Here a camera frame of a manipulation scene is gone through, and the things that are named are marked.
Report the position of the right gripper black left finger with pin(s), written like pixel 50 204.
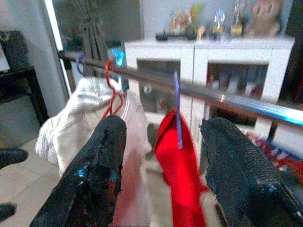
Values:
pixel 94 165

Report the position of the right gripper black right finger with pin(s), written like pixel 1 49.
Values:
pixel 243 179

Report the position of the pale pink garment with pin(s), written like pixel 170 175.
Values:
pixel 135 165

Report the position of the red blue patterned cloth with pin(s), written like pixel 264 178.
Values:
pixel 284 160

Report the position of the white ribbed garment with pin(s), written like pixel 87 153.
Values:
pixel 71 118

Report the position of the plain red garment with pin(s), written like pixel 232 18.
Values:
pixel 182 177

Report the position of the black shoe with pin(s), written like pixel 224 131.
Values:
pixel 7 211
pixel 11 157

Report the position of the black stand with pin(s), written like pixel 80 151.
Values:
pixel 21 80

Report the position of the white display cabinet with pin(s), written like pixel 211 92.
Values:
pixel 279 71

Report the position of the dark house plant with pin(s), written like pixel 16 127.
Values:
pixel 94 35

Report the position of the black speaker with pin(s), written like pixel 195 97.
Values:
pixel 14 49

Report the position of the gold trophy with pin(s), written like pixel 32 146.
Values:
pixel 236 28

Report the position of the blue silver trophy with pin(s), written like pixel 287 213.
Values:
pixel 218 21

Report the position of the brown teddy bear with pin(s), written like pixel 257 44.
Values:
pixel 262 19

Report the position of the golden figurine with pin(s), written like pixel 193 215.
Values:
pixel 180 21

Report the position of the yellow green ornament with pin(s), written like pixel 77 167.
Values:
pixel 196 14

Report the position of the steel clothes rail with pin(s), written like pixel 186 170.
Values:
pixel 213 94

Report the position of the white rack post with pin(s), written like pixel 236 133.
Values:
pixel 53 23

